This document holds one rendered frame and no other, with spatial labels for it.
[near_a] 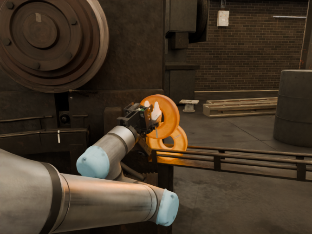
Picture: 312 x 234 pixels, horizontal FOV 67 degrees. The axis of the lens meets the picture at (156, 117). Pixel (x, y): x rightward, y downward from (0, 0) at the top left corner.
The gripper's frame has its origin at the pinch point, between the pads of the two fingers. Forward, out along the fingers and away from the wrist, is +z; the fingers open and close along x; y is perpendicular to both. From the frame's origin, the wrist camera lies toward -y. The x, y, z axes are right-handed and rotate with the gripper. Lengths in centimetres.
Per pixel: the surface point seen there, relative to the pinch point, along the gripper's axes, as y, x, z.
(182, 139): -13.0, -6.6, 4.7
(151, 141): -16.0, 6.5, 3.5
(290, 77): -66, -48, 239
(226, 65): -178, 115, 670
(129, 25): 25, 29, 35
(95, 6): 34.4, 31.3, 16.6
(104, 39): 22.1, 29.1, 15.0
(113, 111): -7.1, 26.9, 8.5
